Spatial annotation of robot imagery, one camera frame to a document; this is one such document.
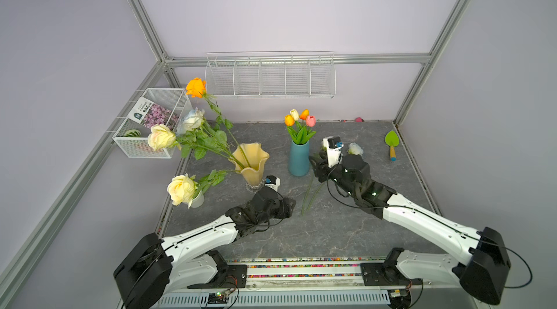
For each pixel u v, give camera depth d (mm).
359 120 1240
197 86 705
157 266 405
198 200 849
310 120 774
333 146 620
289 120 785
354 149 1021
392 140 1124
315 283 732
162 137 564
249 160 869
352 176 561
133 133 707
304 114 823
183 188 503
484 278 386
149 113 741
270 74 992
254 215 620
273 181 738
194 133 704
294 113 807
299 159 886
